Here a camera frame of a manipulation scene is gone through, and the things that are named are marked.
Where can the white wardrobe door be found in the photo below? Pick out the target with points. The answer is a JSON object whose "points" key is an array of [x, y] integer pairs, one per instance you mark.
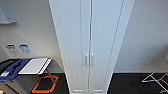
{"points": [[105, 33], [75, 33]]}

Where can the white wardrobe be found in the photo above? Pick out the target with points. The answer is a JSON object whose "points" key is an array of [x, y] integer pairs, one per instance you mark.
{"points": [[56, 40]]}

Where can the blue plastic object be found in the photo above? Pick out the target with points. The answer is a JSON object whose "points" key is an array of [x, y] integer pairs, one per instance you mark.
{"points": [[13, 70]]}

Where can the blue wall sticker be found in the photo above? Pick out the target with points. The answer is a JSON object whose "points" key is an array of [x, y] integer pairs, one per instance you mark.
{"points": [[24, 49]]}

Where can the orange frame stand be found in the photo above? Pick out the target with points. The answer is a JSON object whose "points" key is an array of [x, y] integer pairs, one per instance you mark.
{"points": [[35, 89]]}

